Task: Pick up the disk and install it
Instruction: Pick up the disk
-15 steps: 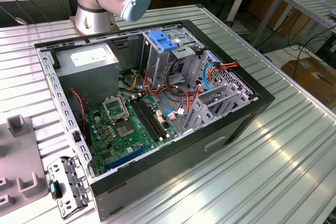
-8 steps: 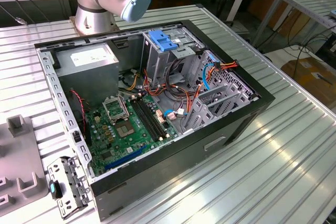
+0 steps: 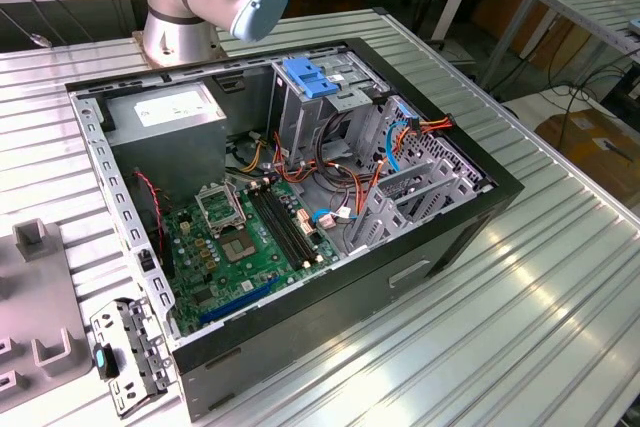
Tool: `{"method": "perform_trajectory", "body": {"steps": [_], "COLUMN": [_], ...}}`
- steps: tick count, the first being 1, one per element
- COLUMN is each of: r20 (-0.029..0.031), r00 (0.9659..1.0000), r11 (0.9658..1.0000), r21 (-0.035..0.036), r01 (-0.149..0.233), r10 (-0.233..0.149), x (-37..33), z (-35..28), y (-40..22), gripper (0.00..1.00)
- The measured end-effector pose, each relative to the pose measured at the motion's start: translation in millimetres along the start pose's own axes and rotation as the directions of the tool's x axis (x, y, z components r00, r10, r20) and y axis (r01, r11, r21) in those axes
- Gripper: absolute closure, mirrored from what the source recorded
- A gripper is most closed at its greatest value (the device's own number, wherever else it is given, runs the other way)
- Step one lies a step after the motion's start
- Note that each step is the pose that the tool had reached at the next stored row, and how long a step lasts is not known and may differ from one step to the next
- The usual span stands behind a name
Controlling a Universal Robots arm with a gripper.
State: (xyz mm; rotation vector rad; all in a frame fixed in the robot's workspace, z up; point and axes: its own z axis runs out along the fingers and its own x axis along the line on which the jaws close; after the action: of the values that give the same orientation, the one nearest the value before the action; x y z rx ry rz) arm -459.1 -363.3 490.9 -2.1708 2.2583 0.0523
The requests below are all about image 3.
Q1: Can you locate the silver disk bay cage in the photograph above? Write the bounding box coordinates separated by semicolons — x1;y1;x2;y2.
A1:
343;94;490;254

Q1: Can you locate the black RAM slot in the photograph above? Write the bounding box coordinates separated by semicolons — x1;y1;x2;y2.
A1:
262;182;321;266
248;185;307;271

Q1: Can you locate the silver drive cage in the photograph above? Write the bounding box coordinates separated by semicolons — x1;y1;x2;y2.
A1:
268;54;390;154

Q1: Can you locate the metal socket cover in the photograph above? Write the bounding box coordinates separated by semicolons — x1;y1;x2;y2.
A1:
193;182;247;237

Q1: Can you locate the blue plastic drive latch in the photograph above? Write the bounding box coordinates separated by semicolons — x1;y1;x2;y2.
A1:
301;72;342;101
282;57;322;84

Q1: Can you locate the CPU socket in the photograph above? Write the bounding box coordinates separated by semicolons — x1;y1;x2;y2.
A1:
218;228;260;265

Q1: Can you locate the green motherboard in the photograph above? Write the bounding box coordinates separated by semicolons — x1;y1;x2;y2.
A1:
162;177;344;339

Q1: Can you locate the blue expansion slot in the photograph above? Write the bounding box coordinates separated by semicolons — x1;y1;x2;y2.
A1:
198;274;282;327

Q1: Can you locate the black open PC case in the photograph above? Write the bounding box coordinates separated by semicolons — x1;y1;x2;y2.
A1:
64;36;526;423

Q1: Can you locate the grey power supply box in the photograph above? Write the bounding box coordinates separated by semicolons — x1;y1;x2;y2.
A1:
102;81;229;198

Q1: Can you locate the large taped cardboard box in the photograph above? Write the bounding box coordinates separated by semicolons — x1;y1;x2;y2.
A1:
534;109;640;203

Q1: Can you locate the grey parts rack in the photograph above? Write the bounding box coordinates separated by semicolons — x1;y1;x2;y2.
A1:
0;219;96;401

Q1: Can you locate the black equipment box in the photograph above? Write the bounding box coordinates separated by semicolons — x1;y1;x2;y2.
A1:
597;69;640;121

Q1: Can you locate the metal slat side table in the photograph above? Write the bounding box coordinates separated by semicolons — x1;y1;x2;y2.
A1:
479;0;640;98

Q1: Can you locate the blue wire white plug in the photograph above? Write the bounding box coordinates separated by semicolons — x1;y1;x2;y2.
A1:
310;207;361;231

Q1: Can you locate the orange red wire bundle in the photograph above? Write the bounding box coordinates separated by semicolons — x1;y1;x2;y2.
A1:
272;129;391;221

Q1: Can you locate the thick black sleeved wire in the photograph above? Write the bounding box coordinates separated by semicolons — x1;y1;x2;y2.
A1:
317;111;364;188

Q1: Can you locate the yellow black wire bundle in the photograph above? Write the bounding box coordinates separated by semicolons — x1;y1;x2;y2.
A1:
238;131;274;174

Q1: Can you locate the blue data wire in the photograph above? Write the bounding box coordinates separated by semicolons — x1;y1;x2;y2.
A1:
384;119;417;174

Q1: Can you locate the red black fan wire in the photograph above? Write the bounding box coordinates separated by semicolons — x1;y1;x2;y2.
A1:
133;170;167;253

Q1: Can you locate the silver expansion card bracket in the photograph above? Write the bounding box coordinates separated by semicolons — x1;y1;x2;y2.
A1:
88;296;177;419

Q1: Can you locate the blue black bracket latch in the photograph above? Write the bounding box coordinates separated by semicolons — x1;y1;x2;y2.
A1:
93;343;121;381

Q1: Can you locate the black cable silver plug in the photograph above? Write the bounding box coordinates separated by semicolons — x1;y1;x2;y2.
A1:
0;6;52;47

